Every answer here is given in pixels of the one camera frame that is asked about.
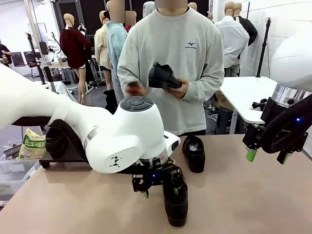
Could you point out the person's right forearm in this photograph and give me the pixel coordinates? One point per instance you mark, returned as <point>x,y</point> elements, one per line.
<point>122,78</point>

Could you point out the person in grey sweatshirt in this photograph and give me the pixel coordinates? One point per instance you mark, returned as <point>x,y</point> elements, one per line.
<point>170,48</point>

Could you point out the mannequin in white shirt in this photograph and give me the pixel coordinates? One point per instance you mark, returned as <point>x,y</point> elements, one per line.
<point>231,39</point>

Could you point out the white side table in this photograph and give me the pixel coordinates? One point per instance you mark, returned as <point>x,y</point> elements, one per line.
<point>243,92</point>

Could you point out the black leather buckle shoe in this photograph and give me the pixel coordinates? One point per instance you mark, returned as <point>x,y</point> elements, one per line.
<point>161,75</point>

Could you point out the green white snack bag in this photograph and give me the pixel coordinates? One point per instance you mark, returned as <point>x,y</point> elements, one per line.
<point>31,146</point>

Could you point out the person's right hand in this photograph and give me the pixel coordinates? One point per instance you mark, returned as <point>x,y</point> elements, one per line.
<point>125,89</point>

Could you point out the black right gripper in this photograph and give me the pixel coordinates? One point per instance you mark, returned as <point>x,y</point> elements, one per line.
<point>269,109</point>

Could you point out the person in black shirt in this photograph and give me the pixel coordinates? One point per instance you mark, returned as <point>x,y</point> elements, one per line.
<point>5,54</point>

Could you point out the black clamp knob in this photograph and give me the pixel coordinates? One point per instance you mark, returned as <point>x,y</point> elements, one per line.
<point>258,104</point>

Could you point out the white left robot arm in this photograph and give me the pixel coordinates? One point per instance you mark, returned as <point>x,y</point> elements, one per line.
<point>122,134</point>

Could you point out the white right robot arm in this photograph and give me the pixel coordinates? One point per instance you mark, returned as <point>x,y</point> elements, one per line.
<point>292,61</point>

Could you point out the mannequin in maroon sweater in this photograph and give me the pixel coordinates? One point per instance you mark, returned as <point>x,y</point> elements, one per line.
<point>73,48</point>

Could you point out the mannequin in red top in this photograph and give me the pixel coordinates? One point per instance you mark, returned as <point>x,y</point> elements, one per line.
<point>129,28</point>

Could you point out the black tripod pole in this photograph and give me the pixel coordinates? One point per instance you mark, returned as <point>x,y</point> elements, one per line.
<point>264,48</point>

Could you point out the person with dark cap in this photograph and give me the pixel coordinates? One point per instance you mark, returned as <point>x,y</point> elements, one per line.
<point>83,28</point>

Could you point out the mannequin in grey hoodie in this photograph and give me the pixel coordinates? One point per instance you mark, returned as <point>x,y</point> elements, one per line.
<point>147,8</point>

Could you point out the person's left hand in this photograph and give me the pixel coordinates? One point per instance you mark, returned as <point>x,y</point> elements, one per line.
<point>182,91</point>

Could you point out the mannequin in black jacket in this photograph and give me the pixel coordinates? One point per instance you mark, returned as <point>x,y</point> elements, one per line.
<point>248,29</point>

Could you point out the black slanted shoe stand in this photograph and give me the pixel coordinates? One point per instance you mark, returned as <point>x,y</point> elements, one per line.
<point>65,162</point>

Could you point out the black buckle shoe with stuffing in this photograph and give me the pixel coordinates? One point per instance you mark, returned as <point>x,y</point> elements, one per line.
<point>195,161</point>

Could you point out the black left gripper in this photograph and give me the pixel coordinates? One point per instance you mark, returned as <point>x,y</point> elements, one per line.
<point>158,178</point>

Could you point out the black tripod with device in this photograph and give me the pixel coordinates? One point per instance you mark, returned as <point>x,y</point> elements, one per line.
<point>43,75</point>

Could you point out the clear plastic storage bin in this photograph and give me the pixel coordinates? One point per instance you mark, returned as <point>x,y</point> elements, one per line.
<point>14,175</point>

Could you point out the mannequin in beige jacket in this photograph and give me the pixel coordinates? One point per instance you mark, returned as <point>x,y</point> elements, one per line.
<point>101,48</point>

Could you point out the mannequin in light blue fleece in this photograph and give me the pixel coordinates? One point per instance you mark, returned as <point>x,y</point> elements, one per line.
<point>117,44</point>

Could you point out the person's left forearm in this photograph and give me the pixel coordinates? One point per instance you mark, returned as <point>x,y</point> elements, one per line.
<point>204,87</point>

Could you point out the brown cardboard box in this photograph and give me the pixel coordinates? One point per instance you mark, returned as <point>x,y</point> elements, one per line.
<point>223,101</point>

